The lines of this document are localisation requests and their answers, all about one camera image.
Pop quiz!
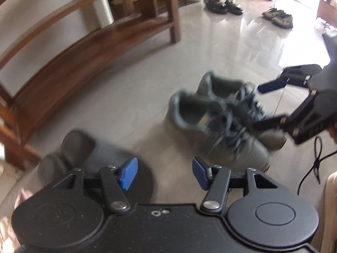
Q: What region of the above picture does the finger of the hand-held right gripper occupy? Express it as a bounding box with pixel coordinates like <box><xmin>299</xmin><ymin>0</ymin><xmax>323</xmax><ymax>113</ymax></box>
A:
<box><xmin>253</xmin><ymin>90</ymin><xmax>320</xmax><ymax>137</ymax></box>
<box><xmin>258</xmin><ymin>65</ymin><xmax>323</xmax><ymax>94</ymax></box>

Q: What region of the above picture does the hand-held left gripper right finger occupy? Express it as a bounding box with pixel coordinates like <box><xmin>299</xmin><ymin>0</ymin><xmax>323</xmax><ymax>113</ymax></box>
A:
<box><xmin>192</xmin><ymin>157</ymin><xmax>279</xmax><ymax>214</ymax></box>

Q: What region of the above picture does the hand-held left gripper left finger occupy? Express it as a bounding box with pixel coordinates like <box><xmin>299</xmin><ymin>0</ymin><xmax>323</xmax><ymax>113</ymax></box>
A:
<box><xmin>54</xmin><ymin>157</ymin><xmax>139</xmax><ymax>213</ymax></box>

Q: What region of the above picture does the grey lace-up sneaker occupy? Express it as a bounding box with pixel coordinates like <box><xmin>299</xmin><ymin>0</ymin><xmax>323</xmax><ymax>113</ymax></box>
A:
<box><xmin>168</xmin><ymin>91</ymin><xmax>271</xmax><ymax>173</ymax></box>
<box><xmin>196</xmin><ymin>71</ymin><xmax>287</xmax><ymax>151</ymax></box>

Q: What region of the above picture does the pink fuzzy slipper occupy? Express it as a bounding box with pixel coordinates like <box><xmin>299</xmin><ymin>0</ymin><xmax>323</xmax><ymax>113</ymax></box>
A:
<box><xmin>0</xmin><ymin>187</ymin><xmax>35</xmax><ymax>253</ymax></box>

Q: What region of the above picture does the wooden shoe rack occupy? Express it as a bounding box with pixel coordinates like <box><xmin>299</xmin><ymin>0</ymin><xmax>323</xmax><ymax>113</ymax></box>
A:
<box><xmin>0</xmin><ymin>0</ymin><xmax>182</xmax><ymax>172</ymax></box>

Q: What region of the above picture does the person's leg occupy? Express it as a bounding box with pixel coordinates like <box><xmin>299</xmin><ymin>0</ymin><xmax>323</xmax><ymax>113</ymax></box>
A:
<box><xmin>317</xmin><ymin>171</ymin><xmax>337</xmax><ymax>253</ymax></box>

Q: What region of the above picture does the black cable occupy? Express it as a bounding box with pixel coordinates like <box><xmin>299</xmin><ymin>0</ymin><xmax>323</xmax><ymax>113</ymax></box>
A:
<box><xmin>297</xmin><ymin>134</ymin><xmax>337</xmax><ymax>194</ymax></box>

